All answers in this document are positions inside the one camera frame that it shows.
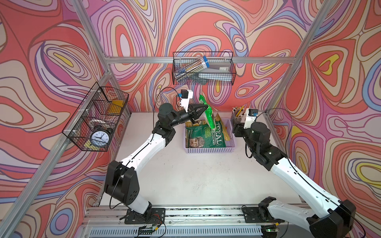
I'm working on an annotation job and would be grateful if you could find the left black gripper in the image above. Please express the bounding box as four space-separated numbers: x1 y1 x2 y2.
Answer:
167 105 206 130

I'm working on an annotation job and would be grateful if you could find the green Chuba cassava chips bag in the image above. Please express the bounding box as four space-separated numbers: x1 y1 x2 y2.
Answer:
199 95 216 131

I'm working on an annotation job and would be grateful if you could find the purple plastic basket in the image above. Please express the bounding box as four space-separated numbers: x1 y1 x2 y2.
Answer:
184 119 236 153

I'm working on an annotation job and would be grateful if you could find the dark green Real chips bag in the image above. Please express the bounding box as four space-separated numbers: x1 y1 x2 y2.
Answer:
186 122 226 148

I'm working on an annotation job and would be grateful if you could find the green yellow kettle chips bag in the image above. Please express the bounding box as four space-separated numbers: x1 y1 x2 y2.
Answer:
185 114 230 148

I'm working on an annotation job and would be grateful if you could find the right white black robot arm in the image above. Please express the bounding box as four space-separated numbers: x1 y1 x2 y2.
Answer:
233 122 356 238

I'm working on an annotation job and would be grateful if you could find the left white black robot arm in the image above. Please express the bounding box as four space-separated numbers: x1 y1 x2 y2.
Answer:
104 103 208 214

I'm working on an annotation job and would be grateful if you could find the white notebook in basket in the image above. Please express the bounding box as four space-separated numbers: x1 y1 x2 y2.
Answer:
198 67 233 81

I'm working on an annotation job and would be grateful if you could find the pencil cup with pencils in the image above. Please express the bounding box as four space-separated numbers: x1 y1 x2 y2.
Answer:
231 106 245 127

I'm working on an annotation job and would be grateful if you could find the tube of pencils blue cap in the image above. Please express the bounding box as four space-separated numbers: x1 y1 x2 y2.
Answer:
174 56 210 82

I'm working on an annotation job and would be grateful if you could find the black alarm clock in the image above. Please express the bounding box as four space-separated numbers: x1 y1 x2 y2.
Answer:
90 125 114 148

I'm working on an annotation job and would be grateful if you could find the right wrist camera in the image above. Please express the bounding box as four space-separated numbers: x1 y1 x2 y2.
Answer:
244 108 259 129

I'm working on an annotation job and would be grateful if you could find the black wire basket back wall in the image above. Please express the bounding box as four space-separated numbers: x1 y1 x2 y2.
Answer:
172 51 237 85

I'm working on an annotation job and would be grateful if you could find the black wire basket wall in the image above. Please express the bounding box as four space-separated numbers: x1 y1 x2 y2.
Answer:
172 51 237 85
62 82 129 152

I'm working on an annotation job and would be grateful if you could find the yellow item in wire basket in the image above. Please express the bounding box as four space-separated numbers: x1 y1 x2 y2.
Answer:
107 100 125 116

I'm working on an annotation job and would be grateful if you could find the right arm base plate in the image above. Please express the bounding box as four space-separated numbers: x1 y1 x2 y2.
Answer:
241 196 285 223

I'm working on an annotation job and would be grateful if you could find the black wire basket left wall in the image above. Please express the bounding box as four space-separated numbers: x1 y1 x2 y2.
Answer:
62 82 129 152

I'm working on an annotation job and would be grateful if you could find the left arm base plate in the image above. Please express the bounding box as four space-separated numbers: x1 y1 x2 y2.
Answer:
120 208 166 226

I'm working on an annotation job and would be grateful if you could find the aluminium rail front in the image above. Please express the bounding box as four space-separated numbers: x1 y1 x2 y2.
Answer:
75 205 313 238

